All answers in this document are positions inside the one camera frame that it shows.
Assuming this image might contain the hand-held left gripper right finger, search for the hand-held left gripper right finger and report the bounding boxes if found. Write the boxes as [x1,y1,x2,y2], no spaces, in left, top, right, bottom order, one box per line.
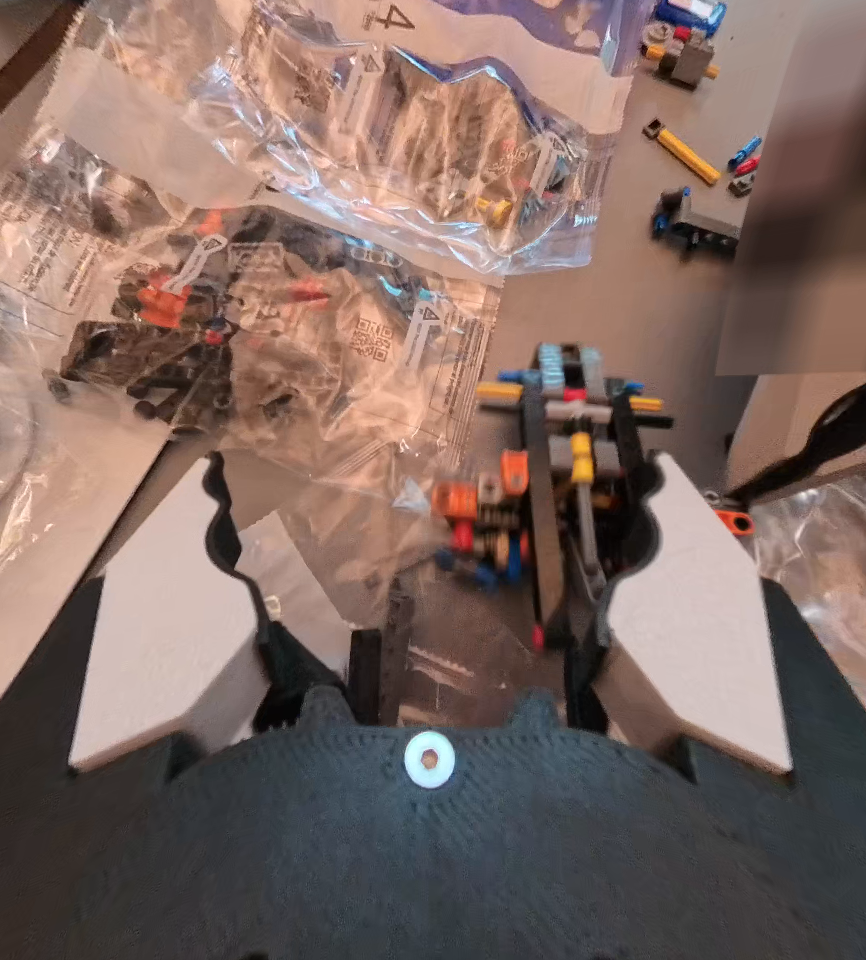
[596,450,794,776]

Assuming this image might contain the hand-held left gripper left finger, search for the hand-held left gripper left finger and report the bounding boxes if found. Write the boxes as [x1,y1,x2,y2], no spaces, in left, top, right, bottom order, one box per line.
[67,450,265,775]

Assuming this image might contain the multicolour lego assembly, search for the multicolour lego assembly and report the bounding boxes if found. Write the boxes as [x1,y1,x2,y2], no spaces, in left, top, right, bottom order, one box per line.
[431,341,680,655]

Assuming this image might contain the dark grey lego beam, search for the dark grey lego beam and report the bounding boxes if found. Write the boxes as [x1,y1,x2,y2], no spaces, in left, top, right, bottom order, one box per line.
[652,186,743,261]

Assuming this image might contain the scattered loose lego pieces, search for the scattered loose lego pieces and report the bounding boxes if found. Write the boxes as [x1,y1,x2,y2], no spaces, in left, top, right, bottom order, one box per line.
[641,116,765,198]

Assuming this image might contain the clear bag of black lego parts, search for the clear bag of black lego parts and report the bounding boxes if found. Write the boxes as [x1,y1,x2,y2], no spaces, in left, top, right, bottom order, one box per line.
[0,161,506,460]

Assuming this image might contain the grey lego block yellow axle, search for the grey lego block yellow axle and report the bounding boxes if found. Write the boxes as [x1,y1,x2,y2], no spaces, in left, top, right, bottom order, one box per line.
[641,22,722,93]

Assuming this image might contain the large labelled bag of lego parts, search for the large labelled bag of lego parts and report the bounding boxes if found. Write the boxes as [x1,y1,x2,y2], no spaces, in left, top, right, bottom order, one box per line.
[178,0,638,280]

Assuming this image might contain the flat empty clear bag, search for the flat empty clear bag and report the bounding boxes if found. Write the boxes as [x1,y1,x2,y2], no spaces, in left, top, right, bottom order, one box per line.
[746,478,866,759]

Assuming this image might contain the small blue labelled packet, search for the small blue labelled packet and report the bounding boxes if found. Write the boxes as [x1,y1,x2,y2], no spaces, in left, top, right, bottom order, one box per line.
[654,0,729,33]

